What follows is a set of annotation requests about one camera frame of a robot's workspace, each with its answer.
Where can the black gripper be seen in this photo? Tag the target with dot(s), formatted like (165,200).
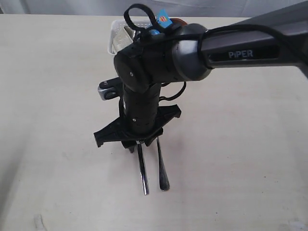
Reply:
(140,119)

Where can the silver table knife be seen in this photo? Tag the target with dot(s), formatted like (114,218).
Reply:
(143,173)

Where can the silver fork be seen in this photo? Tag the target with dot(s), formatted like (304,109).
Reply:
(163,178)

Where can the white ceramic bowl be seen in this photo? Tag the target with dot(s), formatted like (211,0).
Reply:
(121,40)

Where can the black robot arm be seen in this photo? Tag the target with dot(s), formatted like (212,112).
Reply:
(163,55)

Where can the steel cup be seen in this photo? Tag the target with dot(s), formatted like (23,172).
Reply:
(133,34)

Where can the white perforated plastic basket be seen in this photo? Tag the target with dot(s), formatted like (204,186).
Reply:
(116,25)

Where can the blue snack bag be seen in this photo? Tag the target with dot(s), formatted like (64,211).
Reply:
(163,21)

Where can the brown wooden plate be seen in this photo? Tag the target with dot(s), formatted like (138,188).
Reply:
(179,21)

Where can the grey curtain backdrop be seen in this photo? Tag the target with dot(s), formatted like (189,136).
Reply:
(186,8)

